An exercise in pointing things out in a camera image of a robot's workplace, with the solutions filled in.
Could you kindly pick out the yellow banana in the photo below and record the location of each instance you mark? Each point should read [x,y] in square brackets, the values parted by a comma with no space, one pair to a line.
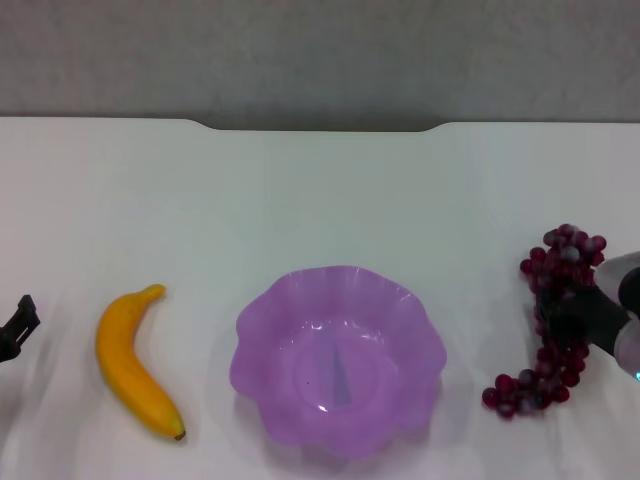
[125,360]

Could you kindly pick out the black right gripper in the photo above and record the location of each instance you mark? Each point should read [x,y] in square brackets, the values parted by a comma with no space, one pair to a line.
[585,315]

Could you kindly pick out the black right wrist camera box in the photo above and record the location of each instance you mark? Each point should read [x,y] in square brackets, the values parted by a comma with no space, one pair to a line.
[630,290]

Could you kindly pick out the purple wavy plastic plate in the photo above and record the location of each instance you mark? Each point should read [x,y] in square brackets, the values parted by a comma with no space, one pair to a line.
[280,360]

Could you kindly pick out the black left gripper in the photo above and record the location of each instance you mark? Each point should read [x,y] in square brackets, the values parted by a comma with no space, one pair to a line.
[6,347]

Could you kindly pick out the dark red grape bunch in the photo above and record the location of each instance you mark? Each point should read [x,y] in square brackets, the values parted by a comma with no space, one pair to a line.
[555,265]

